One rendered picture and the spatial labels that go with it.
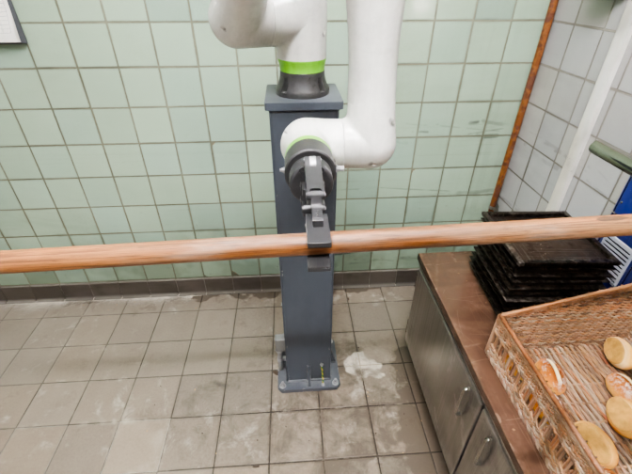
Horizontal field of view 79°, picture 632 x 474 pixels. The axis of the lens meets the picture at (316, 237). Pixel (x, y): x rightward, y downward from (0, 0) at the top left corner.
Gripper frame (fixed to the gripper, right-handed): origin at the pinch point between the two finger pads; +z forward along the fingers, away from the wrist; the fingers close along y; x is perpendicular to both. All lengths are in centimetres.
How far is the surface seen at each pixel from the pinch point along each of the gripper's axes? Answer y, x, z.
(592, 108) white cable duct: 8, -97, -82
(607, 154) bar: 2, -62, -30
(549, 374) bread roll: 54, -60, -15
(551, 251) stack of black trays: 38, -71, -44
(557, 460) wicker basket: 55, -50, 5
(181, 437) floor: 118, 50, -39
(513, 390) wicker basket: 57, -50, -12
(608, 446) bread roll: 53, -61, 4
